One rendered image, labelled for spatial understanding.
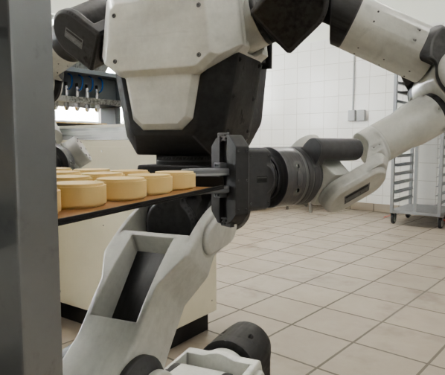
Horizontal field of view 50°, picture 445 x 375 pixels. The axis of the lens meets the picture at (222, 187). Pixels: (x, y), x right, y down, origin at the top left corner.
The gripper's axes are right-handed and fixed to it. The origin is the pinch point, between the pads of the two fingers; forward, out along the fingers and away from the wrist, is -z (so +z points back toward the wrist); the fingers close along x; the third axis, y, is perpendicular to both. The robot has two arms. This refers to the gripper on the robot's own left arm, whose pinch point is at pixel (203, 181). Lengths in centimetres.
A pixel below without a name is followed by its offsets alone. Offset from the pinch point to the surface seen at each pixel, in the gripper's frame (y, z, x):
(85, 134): -149, 41, 9
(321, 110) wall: -371, 434, 49
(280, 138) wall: -430, 420, 14
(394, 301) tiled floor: -91, 182, -77
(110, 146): -133, 45, 4
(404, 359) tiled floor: -50, 126, -77
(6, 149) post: 25.4, -29.4, 4.4
